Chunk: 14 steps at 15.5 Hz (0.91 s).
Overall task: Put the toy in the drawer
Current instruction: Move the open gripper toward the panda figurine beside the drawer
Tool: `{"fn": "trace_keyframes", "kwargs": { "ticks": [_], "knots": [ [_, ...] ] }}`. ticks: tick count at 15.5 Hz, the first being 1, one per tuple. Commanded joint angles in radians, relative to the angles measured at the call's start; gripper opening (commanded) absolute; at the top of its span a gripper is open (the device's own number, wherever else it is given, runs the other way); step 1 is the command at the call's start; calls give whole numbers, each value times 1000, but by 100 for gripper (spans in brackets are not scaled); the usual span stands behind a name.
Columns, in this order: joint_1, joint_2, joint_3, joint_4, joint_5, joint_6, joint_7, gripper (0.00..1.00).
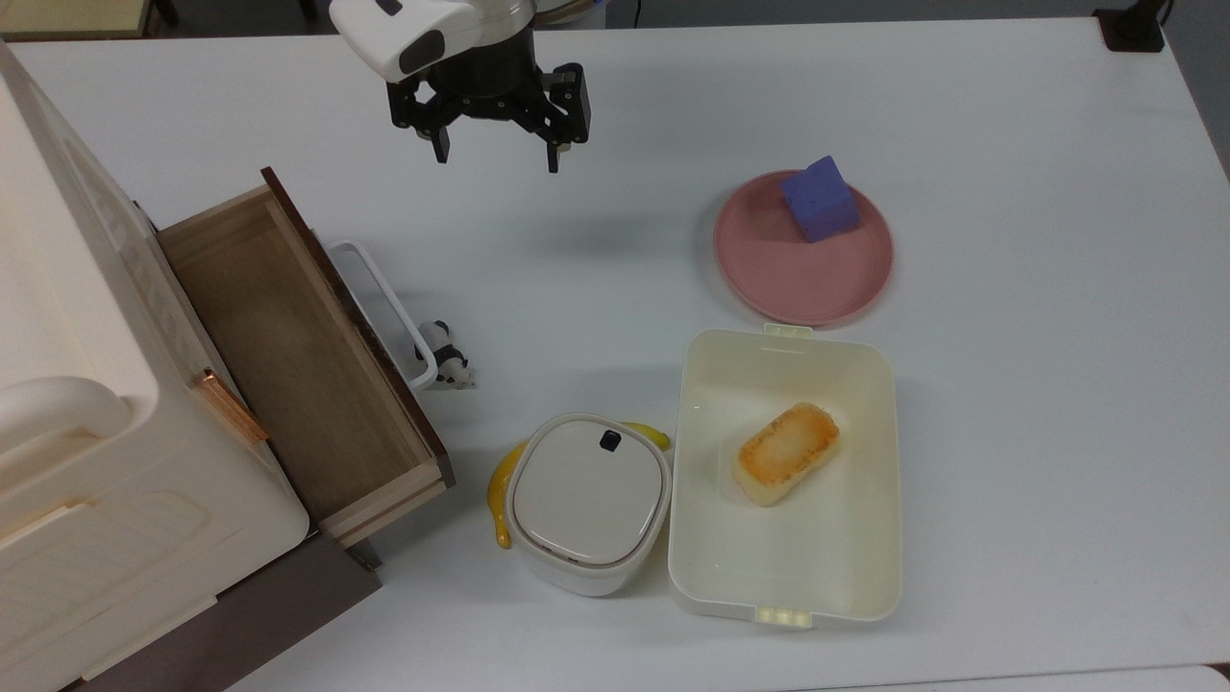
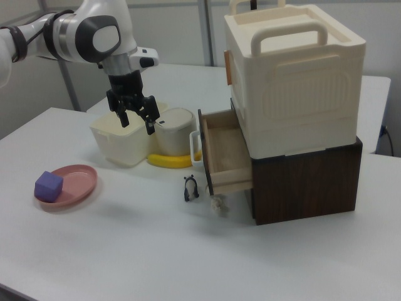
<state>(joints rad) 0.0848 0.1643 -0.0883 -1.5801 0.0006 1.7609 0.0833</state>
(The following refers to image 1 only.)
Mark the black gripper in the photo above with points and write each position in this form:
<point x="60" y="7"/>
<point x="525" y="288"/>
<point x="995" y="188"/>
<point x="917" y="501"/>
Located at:
<point x="485" y="82"/>

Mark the black and white cow toy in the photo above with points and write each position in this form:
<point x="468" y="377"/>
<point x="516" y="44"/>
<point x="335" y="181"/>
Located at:
<point x="444" y="356"/>

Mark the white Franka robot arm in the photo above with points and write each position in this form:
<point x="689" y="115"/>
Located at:
<point x="404" y="34"/>

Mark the open wooden drawer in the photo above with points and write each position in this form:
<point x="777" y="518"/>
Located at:
<point x="298" y="356"/>

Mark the yellow toy banana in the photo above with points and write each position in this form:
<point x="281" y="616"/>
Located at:
<point x="500" y="485"/>

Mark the toasted bread toy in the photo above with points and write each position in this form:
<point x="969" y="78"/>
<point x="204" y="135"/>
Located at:
<point x="786" y="454"/>

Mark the purple foam cube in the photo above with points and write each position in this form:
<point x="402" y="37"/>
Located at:
<point x="820" y="202"/>

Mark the pink round plate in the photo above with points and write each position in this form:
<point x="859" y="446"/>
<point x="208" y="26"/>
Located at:
<point x="798" y="279"/>

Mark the white square lidded container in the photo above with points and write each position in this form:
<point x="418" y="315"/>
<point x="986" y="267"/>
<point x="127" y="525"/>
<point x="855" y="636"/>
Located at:
<point x="588" y="500"/>

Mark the wooden side table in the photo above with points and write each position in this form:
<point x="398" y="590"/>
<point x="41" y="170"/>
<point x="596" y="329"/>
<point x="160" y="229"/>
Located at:
<point x="67" y="14"/>

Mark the cream plastic cabinet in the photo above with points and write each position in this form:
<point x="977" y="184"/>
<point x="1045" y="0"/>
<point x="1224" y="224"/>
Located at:
<point x="96" y="461"/>

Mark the dark brown base board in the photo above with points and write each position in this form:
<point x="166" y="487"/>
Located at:
<point x="279" y="605"/>

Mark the cream rectangular plastic box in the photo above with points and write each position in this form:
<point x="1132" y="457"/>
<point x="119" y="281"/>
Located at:
<point x="798" y="557"/>

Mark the black table clamp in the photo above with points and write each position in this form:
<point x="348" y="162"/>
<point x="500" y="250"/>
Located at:
<point x="1132" y="27"/>

